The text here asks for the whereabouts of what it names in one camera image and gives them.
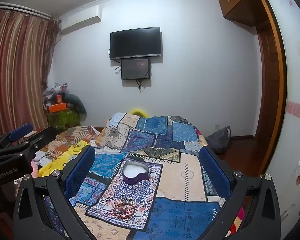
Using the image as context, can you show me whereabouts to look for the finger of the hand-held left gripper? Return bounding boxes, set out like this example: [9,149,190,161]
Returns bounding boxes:
[0,123,33,153]
[0,126,57,159]

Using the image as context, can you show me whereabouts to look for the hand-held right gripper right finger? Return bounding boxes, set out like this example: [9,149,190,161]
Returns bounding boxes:
[199,145,282,240]

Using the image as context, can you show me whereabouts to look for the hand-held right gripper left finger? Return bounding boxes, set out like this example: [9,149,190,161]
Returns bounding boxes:
[12,145,97,240]

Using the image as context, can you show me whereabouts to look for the brown beaded bracelet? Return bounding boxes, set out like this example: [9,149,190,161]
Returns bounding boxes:
[109,203,135,218]

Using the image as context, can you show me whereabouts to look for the purple heart-shaped tin box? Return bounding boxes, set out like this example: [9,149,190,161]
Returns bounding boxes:
[122,160,150,185]

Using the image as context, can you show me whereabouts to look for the red cord bracelet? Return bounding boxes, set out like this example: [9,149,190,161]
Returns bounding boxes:
[114,202,135,217]

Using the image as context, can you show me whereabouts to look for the yellow cloth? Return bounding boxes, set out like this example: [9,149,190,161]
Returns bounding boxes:
[37,140,91,178]

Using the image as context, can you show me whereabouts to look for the pink cloth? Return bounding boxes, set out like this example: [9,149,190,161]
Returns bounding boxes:
[31,160,41,178]

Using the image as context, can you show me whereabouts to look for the green cloth-covered table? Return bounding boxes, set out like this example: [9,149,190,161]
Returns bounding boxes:
[46,109,80,130]

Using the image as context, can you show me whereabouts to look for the orange striped blanket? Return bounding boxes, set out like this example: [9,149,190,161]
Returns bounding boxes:
[37,126,103,155]

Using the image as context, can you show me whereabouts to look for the dark bag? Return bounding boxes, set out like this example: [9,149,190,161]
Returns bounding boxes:
[205,126,232,155]

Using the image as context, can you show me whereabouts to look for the orange box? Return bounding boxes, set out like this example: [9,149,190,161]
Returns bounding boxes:
[46,102,67,113]

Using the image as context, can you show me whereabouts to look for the blue patchwork quilt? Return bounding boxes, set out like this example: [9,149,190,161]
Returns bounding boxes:
[44,112,230,240]

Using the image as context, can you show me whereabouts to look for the pile of wrapped packages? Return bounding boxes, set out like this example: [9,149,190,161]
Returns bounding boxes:
[42,82,69,104]

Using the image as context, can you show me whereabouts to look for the dark green cushion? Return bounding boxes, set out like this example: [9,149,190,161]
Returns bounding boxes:
[65,94,87,122]

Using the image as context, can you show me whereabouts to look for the red floral blanket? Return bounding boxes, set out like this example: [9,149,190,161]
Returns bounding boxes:
[229,197,248,236]

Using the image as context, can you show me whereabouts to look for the striped brown curtain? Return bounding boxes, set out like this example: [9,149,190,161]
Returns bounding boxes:
[0,9,59,138]

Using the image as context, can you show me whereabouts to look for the white wardrobe door pink hearts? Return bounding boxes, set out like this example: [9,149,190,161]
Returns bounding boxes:
[262,0,300,175]

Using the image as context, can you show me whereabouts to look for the small black monitor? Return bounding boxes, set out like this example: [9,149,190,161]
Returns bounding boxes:
[121,58,151,81]

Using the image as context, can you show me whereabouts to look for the white air conditioner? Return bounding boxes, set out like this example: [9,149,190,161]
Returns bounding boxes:
[60,5,103,34]

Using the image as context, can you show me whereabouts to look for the wooden overhead cabinet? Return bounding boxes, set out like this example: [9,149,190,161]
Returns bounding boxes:
[217,0,267,28]

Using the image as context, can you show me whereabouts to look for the yellow plastic ring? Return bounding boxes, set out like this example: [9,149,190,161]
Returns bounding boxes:
[129,107,149,118]

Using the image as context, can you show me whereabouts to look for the white curtain rail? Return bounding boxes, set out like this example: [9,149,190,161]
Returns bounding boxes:
[0,2,53,18]

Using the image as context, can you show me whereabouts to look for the wooden door frame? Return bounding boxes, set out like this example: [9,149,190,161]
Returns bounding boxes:
[254,0,288,176]

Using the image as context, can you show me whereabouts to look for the black wall television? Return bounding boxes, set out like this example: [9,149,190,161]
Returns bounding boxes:
[110,27,162,60]

